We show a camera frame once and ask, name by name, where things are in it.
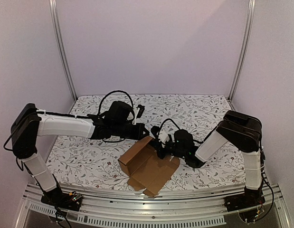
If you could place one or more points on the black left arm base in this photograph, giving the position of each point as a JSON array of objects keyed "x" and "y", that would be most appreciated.
[{"x": 70, "y": 201}]

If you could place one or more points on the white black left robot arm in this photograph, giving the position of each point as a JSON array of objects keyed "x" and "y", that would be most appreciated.
[{"x": 120, "y": 121}]

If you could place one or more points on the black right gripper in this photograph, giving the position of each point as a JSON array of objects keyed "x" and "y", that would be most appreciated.
[{"x": 161, "y": 147}]

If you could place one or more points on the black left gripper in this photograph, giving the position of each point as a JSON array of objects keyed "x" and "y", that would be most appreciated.
[{"x": 140, "y": 126}]

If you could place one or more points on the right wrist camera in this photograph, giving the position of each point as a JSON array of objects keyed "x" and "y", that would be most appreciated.
[{"x": 160, "y": 135}]

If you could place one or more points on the floral patterned table mat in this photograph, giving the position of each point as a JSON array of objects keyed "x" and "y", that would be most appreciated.
[{"x": 94, "y": 163}]

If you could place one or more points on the brown cardboard box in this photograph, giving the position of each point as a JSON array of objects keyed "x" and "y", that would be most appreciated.
[{"x": 146, "y": 171}]

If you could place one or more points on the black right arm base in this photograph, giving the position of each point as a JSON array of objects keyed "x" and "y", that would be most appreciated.
[{"x": 243, "y": 201}]

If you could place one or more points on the right aluminium frame post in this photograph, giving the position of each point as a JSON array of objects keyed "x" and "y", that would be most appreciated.
[{"x": 244, "y": 47}]

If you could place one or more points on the aluminium frame post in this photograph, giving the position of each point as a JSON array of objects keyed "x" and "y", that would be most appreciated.
[
  {"x": 244, "y": 47},
  {"x": 61, "y": 48}
]

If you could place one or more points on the aluminium front rail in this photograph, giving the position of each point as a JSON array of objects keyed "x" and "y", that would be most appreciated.
[{"x": 172, "y": 209}]

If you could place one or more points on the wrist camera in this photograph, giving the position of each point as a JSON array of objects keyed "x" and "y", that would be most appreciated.
[
  {"x": 137, "y": 113},
  {"x": 160, "y": 135}
]

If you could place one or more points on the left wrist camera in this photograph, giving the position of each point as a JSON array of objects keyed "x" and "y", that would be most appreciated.
[{"x": 137, "y": 113}]

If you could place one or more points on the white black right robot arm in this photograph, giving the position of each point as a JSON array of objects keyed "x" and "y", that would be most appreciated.
[{"x": 241, "y": 130}]

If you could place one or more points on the left aluminium frame post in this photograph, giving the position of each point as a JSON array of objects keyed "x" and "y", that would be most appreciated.
[{"x": 61, "y": 48}]

